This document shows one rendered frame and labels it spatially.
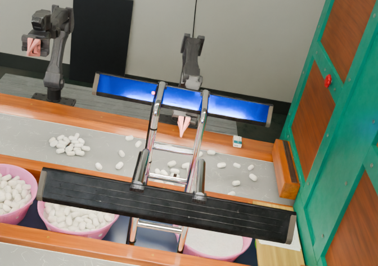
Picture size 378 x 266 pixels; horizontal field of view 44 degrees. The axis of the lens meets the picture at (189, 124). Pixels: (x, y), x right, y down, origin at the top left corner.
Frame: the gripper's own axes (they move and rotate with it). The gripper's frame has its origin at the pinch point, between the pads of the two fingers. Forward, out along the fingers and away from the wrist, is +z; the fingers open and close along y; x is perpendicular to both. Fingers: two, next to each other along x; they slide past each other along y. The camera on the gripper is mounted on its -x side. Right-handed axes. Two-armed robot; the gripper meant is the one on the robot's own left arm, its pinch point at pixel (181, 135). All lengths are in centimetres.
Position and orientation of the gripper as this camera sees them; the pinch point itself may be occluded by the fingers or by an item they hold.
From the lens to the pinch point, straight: 182.1
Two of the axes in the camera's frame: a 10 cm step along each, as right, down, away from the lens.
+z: -1.7, 9.2, -3.5
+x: -1.0, 3.4, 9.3
